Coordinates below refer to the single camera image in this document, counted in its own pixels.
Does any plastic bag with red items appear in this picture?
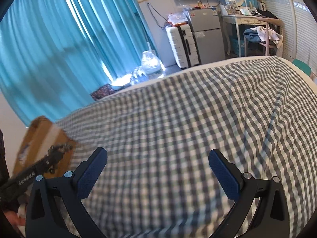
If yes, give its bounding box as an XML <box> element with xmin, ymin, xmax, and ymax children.
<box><xmin>165</xmin><ymin>11</ymin><xmax>190</xmax><ymax>28</ymax></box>

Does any dark bead bracelet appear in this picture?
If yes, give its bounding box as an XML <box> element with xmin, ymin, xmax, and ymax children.
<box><xmin>46</xmin><ymin>143</ymin><xmax>74</xmax><ymax>174</ymax></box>

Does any pile of clothes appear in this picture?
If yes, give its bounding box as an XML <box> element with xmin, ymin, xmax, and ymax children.
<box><xmin>243</xmin><ymin>26</ymin><xmax>283</xmax><ymax>49</ymax></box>

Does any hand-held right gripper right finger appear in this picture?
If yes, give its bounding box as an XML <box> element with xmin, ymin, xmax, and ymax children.
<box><xmin>208</xmin><ymin>149</ymin><xmax>290</xmax><ymax>238</ymax></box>

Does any person's left hand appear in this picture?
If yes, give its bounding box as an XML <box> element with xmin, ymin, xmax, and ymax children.
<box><xmin>2</xmin><ymin>210</ymin><xmax>26</xmax><ymax>235</ymax></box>

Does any teal stool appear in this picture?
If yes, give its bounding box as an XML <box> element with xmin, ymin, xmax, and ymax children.
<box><xmin>292</xmin><ymin>59</ymin><xmax>312</xmax><ymax>76</ymax></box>

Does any grey fridge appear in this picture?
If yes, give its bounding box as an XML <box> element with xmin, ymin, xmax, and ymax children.
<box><xmin>186</xmin><ymin>8</ymin><xmax>226</xmax><ymax>65</ymax></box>

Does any wooden chair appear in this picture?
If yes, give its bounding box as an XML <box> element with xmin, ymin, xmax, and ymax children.
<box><xmin>244</xmin><ymin>17</ymin><xmax>285</xmax><ymax>56</ymax></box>

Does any brown cardboard box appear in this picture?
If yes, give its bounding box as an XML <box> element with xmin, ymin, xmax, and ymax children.
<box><xmin>12</xmin><ymin>115</ymin><xmax>81</xmax><ymax>181</ymax></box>

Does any clear plastic bag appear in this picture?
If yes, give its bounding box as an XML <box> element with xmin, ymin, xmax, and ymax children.
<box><xmin>130</xmin><ymin>50</ymin><xmax>166</xmax><ymax>85</ymax></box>

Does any teal basket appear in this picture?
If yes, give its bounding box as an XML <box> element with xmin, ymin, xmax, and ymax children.
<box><xmin>229</xmin><ymin>36</ymin><xmax>242</xmax><ymax>55</ymax></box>

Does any dark patterned bag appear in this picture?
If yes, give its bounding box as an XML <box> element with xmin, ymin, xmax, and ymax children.
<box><xmin>90</xmin><ymin>83</ymin><xmax>129</xmax><ymax>101</ymax></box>

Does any white suitcase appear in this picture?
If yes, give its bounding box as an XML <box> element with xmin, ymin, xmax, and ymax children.
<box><xmin>165</xmin><ymin>23</ymin><xmax>201</xmax><ymax>68</ymax></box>

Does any white dressing table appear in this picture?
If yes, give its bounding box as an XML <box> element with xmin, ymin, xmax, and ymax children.
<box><xmin>220</xmin><ymin>12</ymin><xmax>270</xmax><ymax>55</ymax></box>

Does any dark wall cable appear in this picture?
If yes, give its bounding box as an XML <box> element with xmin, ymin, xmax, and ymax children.
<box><xmin>147</xmin><ymin>2</ymin><xmax>169</xmax><ymax>29</ymax></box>

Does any white louvred wardrobe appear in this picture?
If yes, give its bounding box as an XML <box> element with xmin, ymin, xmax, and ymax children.
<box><xmin>258</xmin><ymin>0</ymin><xmax>317</xmax><ymax>80</ymax></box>

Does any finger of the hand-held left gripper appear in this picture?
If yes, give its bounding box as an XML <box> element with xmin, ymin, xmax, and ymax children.
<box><xmin>0</xmin><ymin>153</ymin><xmax>64</xmax><ymax>202</ymax></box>

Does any teal curtain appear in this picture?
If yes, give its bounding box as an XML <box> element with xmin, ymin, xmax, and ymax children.
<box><xmin>0</xmin><ymin>0</ymin><xmax>159</xmax><ymax>127</ymax></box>

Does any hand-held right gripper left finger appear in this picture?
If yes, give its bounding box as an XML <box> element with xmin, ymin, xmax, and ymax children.
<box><xmin>25</xmin><ymin>147</ymin><xmax>108</xmax><ymax>238</ymax></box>

